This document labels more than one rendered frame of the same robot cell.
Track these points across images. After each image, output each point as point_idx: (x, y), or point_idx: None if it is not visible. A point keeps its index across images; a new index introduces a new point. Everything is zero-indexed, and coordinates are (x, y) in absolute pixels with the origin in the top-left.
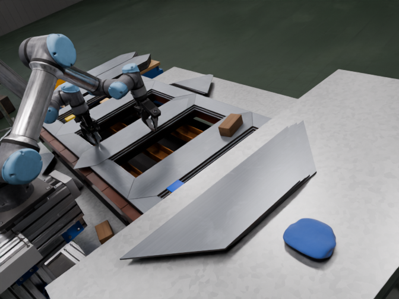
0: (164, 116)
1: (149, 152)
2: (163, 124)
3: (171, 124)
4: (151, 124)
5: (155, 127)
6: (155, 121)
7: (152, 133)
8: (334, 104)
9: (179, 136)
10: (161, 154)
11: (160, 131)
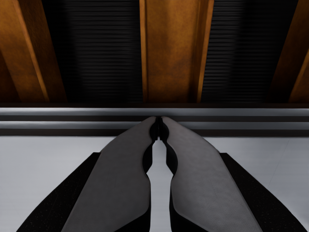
0: (33, 184)
1: (201, 95)
2: (75, 132)
3: (33, 105)
4: (180, 154)
5: (148, 123)
6: (121, 157)
7: (176, 118)
8: None
9: (61, 96)
10: (162, 76)
11: (124, 105)
